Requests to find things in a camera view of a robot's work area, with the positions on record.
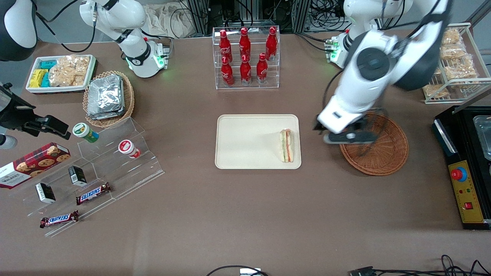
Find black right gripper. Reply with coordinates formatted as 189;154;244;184
0;83;72;140

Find triangle sandwich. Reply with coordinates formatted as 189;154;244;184
279;129;295;163

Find beige plastic tray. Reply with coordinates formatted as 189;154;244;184
215;114;302;170

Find brown round wicker basket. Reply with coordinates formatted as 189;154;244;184
339;110;409;176

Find white rectangular snack tray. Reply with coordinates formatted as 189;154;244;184
26;54;97;94

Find light oval wicker basket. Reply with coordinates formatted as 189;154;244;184
83;71;135;128

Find green lid snack cup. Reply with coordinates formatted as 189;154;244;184
72;123;99;144

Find red tartan cookie box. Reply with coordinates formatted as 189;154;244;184
0;142;71;189

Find yellow snack packet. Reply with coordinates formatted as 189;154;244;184
30;69;47;89

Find small black box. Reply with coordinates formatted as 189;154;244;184
35;183;56;204
68;166;87;187

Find clear bag of rice crackers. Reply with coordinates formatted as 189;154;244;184
49;55;91;87

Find silver foil packet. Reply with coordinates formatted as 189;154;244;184
87;108;126;121
88;74;124;112

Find clear acrylic bottle rack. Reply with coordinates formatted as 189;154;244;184
212;26;280;90

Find red cola bottle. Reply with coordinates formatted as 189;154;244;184
265;27;278;61
221;57;234;87
239;28;251;62
256;53;269;84
240;55;252;85
219;30;232;64

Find Snickers chocolate bar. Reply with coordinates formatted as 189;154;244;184
76;182;112;205
40;210;79;229

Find red lid snack cup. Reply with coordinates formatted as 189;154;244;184
118;140;141;159

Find clear acrylic stepped display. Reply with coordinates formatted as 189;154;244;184
10;117;165;237

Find clear bag of fried snack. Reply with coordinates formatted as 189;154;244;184
441;29;461;46
440;45;467;60
423;82;450;99
444;59;478;81

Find black control box yellow panel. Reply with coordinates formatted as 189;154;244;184
433;105;491;230

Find beige crumpled cloth bag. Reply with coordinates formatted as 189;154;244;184
145;3;194;39

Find steel pan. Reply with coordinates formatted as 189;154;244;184
473;115;491;161

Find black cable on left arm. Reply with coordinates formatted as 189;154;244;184
323;0;442;113

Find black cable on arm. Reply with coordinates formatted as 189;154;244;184
323;0;442;113
35;0;96;53

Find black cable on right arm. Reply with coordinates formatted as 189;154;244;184
35;0;96;53

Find black cable with connector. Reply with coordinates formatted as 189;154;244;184
350;255;491;276

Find black cable with white plug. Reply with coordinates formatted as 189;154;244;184
206;265;269;276

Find wire basket with pastries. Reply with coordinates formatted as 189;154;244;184
422;22;491;105

